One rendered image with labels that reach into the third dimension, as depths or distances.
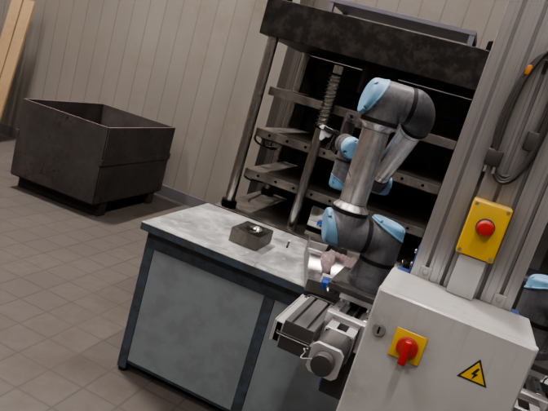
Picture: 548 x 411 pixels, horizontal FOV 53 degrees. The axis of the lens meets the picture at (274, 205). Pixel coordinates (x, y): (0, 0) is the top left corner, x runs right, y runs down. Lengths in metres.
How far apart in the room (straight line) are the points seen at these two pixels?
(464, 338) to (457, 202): 0.33
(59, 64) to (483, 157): 6.16
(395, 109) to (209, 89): 4.40
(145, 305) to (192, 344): 0.30
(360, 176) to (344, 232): 0.18
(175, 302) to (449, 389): 1.66
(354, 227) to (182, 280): 1.15
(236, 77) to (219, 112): 0.40
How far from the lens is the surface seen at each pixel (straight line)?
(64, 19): 7.11
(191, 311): 2.65
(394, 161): 1.88
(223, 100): 5.88
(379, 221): 1.75
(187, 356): 2.74
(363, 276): 1.78
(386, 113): 1.66
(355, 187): 1.70
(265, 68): 3.19
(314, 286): 2.30
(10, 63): 7.07
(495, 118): 1.38
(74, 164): 5.03
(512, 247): 1.40
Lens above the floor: 1.60
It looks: 13 degrees down
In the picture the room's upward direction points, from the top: 16 degrees clockwise
